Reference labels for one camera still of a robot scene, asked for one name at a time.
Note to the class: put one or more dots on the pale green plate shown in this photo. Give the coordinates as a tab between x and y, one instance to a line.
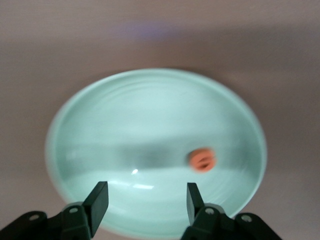
150	112

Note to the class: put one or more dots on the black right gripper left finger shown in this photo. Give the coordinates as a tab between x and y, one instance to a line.
85	217

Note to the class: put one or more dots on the orange foam letter o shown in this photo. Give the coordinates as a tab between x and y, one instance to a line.
193	156

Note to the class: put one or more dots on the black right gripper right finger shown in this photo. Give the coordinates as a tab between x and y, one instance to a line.
205	220

